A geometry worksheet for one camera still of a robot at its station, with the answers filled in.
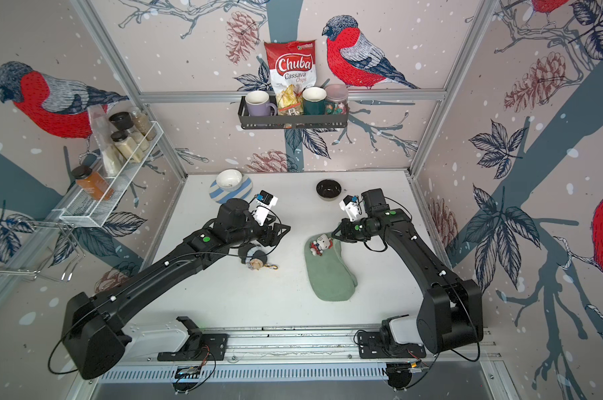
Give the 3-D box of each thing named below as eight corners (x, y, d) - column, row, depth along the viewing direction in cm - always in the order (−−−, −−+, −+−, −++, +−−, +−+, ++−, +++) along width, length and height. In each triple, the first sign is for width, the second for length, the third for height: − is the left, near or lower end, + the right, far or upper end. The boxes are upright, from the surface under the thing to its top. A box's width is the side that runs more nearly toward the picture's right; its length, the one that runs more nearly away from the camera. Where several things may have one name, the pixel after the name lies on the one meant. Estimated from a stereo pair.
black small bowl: (316, 201, 111) (316, 195, 108) (316, 186, 117) (316, 179, 114) (341, 201, 111) (342, 195, 107) (339, 185, 117) (340, 179, 114)
